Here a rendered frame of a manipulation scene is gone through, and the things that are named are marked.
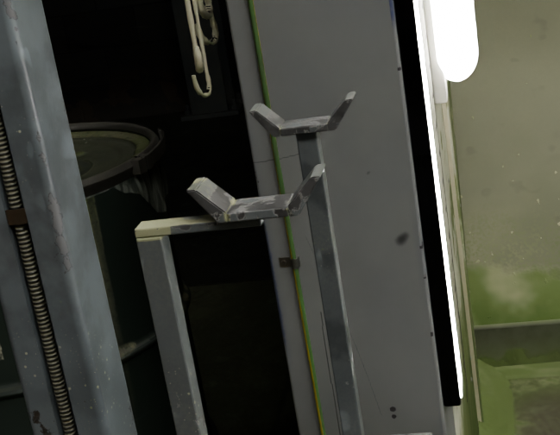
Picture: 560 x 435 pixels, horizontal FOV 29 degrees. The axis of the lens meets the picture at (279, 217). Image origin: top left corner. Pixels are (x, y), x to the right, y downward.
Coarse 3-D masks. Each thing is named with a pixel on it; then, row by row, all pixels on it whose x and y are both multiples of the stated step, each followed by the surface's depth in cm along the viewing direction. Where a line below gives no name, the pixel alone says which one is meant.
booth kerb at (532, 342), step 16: (544, 320) 260; (480, 336) 264; (496, 336) 263; (512, 336) 262; (528, 336) 262; (544, 336) 261; (480, 352) 265; (496, 352) 264; (512, 352) 264; (528, 352) 263; (544, 352) 262
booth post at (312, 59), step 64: (256, 0) 117; (320, 0) 116; (384, 0) 115; (256, 64) 119; (320, 64) 118; (384, 64) 117; (256, 128) 121; (384, 128) 119; (384, 192) 121; (384, 256) 124; (320, 320) 128; (384, 320) 126; (320, 384) 130; (384, 384) 129
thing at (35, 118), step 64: (0, 0) 69; (0, 64) 70; (0, 128) 72; (64, 128) 76; (0, 192) 73; (64, 192) 75; (0, 256) 75; (64, 256) 74; (64, 320) 76; (64, 384) 78
